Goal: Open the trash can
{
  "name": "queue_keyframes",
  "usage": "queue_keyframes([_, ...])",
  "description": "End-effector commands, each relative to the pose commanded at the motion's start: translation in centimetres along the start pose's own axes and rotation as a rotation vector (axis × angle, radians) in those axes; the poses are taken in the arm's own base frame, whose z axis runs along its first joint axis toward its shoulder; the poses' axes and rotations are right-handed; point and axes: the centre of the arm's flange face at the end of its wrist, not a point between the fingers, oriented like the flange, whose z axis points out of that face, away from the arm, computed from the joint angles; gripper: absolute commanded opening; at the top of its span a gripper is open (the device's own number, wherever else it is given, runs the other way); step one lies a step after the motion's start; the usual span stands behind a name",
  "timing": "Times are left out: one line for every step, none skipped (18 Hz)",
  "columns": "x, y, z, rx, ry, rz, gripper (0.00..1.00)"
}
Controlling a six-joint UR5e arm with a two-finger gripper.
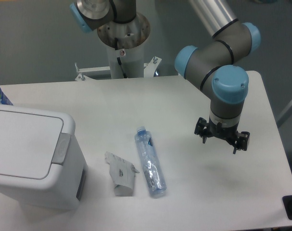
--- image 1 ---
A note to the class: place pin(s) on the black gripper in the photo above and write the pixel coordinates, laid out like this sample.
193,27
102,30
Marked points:
239,140

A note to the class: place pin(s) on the white push-lid trash can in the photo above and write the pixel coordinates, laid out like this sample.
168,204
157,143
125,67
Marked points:
41,162

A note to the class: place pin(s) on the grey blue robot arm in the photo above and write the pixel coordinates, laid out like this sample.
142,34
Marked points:
212,69

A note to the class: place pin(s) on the clear crushed plastic bottle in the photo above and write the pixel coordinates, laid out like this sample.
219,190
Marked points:
150,163

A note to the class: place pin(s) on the crumpled white paper carton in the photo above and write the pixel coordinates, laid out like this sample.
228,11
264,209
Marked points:
122,173

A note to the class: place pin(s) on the white pedestal base frame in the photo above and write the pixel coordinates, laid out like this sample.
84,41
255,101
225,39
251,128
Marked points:
101,73

